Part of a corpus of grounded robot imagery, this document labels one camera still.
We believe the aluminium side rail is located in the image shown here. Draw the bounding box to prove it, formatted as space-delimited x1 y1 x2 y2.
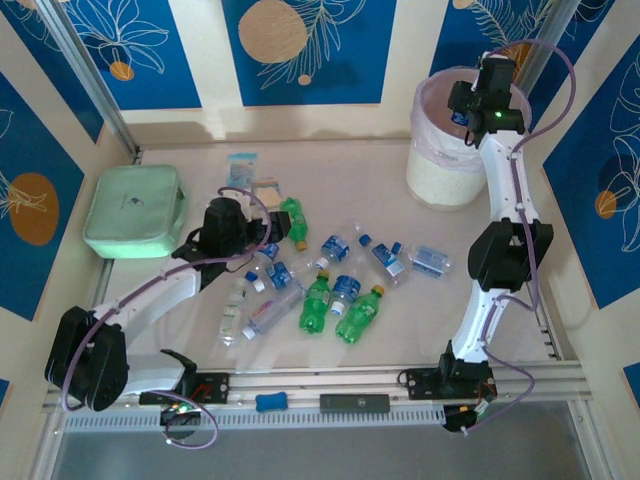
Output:
532 294 564 361
97 258 114 306

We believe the blue bone-shaped object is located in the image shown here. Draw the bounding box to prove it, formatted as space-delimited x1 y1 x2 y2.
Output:
254 393 290 413

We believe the light green zip pouch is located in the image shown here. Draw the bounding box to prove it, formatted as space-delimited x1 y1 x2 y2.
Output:
82 164 189 260

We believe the clear plastic bottle blue cap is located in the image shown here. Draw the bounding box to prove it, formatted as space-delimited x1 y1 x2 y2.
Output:
244 252 319 282

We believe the white textured waste bin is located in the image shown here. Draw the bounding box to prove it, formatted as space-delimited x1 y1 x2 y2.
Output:
405 67 532 214

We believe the dark grey bar device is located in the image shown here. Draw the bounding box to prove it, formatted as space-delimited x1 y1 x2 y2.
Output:
319 393 390 414

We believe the grey metal panel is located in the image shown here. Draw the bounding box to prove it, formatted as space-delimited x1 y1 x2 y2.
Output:
47 427 596 480

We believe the blue wet wipes packet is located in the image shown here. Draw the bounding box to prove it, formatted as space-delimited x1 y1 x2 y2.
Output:
223 152 261 200

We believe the green plastic bottle yellow cap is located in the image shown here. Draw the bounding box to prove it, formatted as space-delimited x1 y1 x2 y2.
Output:
333 283 387 347
284 196 310 252
298 269 335 335

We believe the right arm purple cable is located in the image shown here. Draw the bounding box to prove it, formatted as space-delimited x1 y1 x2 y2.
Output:
462 39 577 436

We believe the clear bottle red blue label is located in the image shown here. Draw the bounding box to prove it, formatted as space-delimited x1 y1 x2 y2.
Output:
241 284 307 342

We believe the white slotted cable duct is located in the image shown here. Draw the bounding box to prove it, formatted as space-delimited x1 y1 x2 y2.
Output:
64 407 446 431

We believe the beige snack packet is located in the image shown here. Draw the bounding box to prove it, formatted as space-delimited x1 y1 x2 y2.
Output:
249 175 285 211

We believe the clear bottle green white label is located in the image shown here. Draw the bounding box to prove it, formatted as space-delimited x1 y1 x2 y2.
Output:
216 277 250 347

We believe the pink plastic bin liner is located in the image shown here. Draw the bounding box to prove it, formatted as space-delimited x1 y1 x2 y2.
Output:
409 67 532 174

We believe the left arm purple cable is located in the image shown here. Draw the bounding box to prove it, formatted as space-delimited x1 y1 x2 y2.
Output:
59 186 275 451

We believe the aluminium frame post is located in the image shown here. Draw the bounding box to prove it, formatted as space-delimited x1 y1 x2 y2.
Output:
517 0 574 94
34 0 141 164

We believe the aluminium mounting rail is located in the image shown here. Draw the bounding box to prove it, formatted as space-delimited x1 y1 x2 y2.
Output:
42 362 594 411

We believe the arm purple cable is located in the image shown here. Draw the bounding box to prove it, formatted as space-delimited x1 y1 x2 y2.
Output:
59 186 275 451
462 39 577 436

